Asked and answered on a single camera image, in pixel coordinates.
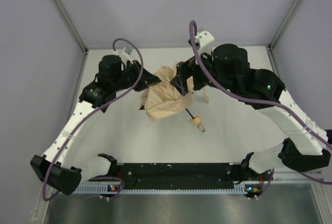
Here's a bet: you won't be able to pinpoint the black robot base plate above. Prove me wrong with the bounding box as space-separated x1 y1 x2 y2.
107 163 260 190

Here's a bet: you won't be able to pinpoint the aluminium frame post right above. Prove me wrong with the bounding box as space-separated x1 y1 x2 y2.
267 0 319 51

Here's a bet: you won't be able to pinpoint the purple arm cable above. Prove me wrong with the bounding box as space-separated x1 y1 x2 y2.
188 20 332 199
43 38 144 201

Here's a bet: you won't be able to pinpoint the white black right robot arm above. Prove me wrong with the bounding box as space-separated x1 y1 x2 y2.
200 44 331 177

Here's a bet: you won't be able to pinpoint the aluminium frame post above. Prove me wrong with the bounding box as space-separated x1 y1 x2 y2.
38 0 89 53
267 0 319 51

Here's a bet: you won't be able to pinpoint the beige and black folding umbrella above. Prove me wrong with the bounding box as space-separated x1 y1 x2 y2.
139 66 194 122

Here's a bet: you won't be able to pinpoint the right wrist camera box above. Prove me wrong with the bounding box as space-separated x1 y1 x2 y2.
195 29 215 55

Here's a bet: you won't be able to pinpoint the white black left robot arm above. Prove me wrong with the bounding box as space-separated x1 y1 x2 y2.
30 55 161 195

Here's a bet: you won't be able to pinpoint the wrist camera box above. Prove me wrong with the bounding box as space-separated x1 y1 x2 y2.
113 47 133 64
195 29 215 55

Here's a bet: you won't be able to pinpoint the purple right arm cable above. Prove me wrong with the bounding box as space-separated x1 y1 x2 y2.
188 20 332 199

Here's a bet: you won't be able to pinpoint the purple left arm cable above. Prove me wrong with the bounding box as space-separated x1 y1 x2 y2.
43 38 144 201

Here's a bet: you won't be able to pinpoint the aluminium frame post left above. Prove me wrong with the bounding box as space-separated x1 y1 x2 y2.
38 0 89 53

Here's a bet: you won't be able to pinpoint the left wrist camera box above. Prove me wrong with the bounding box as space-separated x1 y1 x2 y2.
113 47 133 64

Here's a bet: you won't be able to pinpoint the aluminium frame rail front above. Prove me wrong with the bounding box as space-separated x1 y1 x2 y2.
74 163 311 197

